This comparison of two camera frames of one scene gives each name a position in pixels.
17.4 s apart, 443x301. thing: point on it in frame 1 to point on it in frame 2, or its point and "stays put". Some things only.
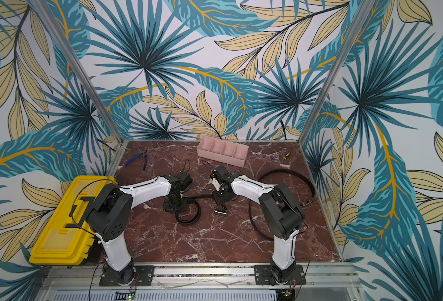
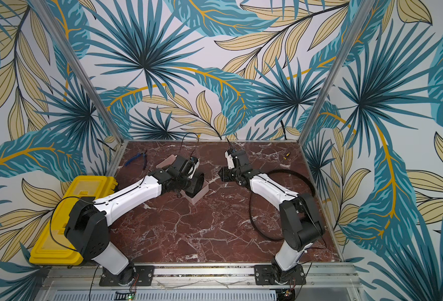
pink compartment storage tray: [222, 150] to [194, 200]
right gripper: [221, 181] to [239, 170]
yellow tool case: [59, 245] stays put
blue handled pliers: [138, 154] stays put
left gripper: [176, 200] to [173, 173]
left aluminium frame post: [54, 30] stays put
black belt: [304, 204] stays put
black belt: [193, 201] to [195, 185]
